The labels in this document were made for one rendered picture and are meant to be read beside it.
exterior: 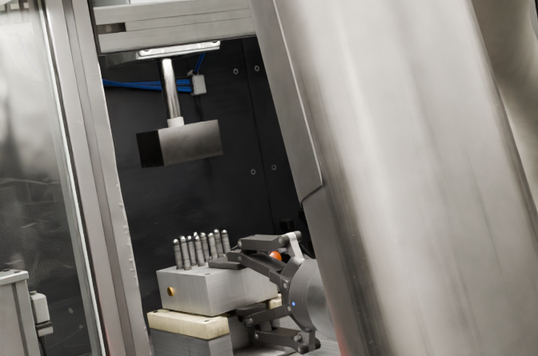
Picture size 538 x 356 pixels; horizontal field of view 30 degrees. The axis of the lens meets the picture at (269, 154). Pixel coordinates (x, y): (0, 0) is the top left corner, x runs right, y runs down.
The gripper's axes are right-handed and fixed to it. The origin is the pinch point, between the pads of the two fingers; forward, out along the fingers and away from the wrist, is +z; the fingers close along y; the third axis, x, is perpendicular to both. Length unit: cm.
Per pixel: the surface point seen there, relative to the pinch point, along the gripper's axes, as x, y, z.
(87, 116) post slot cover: 20.8, 22.7, -13.5
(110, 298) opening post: 21.8, 4.9, -13.5
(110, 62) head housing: 5.9, 29.2, 10.7
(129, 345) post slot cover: 20.8, -0.1, -13.5
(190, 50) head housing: -1.2, 28.9, 3.0
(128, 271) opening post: 19.5, 7.0, -13.6
